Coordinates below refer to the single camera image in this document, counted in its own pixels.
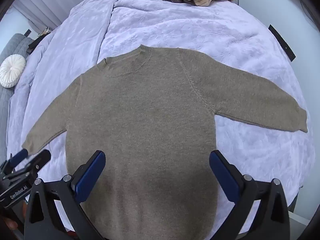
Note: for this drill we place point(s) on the grey curtain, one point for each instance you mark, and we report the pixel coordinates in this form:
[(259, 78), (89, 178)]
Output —
[(45, 5)]

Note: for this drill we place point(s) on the grey quilted sofa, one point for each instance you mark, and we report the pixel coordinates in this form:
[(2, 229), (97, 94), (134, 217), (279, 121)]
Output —
[(10, 47)]

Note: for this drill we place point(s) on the lavender plush blanket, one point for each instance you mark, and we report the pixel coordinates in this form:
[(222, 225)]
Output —
[(187, 25)]

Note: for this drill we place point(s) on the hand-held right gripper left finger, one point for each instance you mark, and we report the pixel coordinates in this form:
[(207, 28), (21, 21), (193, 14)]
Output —
[(90, 175)]

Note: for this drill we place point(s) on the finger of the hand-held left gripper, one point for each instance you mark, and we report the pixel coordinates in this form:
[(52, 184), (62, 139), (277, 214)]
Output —
[(40, 158), (20, 155)]

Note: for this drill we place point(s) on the olive brown knit sweater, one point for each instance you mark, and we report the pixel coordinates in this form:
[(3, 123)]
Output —
[(150, 120)]

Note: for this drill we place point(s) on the person's left hand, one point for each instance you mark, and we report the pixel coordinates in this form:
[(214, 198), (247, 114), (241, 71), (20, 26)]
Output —
[(11, 223)]

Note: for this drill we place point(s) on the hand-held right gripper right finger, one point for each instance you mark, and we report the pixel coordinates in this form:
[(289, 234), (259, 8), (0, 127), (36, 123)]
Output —
[(225, 176)]

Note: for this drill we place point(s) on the black flat bar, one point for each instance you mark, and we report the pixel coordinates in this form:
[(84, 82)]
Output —
[(282, 42)]

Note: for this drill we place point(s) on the small black device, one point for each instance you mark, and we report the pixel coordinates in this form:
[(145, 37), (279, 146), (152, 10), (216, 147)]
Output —
[(31, 42)]

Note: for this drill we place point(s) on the round white pleated cushion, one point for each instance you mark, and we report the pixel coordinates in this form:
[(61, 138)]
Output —
[(12, 71)]

